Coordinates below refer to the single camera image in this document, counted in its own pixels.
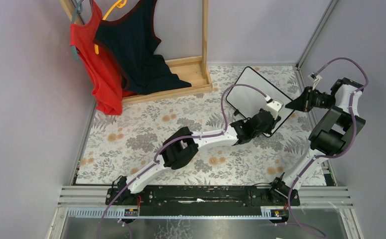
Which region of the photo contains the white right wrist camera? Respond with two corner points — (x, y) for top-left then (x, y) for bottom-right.
(308, 73), (322, 90)

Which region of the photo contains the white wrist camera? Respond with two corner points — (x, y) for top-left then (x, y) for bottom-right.
(308, 73), (322, 90)
(263, 98), (283, 118)

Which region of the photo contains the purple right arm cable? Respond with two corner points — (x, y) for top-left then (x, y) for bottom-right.
(275, 57), (369, 239)

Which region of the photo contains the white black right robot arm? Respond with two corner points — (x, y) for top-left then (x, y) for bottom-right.
(268, 78), (366, 206)

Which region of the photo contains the black framed whiteboard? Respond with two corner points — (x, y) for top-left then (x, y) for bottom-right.
(226, 66), (294, 137)

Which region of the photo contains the wooden clothes rack frame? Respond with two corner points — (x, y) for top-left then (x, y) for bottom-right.
(61, 0), (212, 105)

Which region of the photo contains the dark navy tank top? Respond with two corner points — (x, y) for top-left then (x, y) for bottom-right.
(94, 0), (192, 95)

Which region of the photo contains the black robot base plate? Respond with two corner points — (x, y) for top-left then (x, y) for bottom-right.
(112, 185), (289, 218)

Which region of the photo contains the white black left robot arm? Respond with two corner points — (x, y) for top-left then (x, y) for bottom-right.
(106, 109), (281, 205)

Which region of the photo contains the teal clothes hanger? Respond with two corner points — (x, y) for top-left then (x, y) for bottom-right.
(70, 0), (85, 61)

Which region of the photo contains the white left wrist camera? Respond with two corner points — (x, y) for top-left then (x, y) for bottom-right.
(263, 98), (283, 118)

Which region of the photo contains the aluminium rail frame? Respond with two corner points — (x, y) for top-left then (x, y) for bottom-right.
(47, 0), (369, 239)

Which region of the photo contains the yellow clothes hanger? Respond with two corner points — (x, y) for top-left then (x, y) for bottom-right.
(94, 0), (128, 55)

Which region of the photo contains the red tank top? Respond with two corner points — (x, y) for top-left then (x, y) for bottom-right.
(70, 1), (136, 115)

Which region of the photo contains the floral patterned table mat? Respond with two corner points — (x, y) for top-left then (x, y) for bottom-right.
(75, 66), (312, 185)

